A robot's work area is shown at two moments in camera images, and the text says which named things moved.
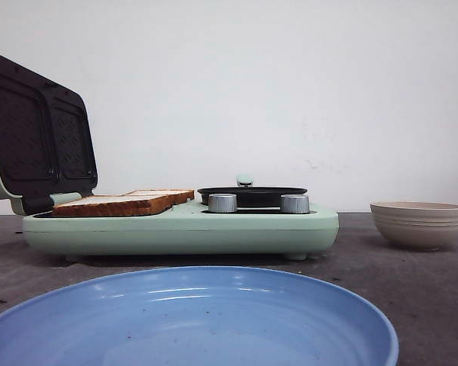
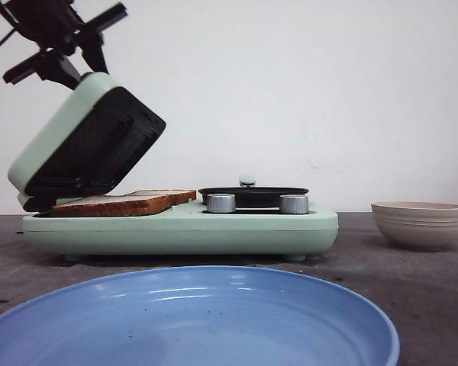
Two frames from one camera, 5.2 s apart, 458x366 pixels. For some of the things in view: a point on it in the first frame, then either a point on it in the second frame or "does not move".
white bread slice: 174,196 does not move
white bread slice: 114,205 does not move
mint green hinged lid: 40,136 to 88,143
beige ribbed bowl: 419,226 does not move
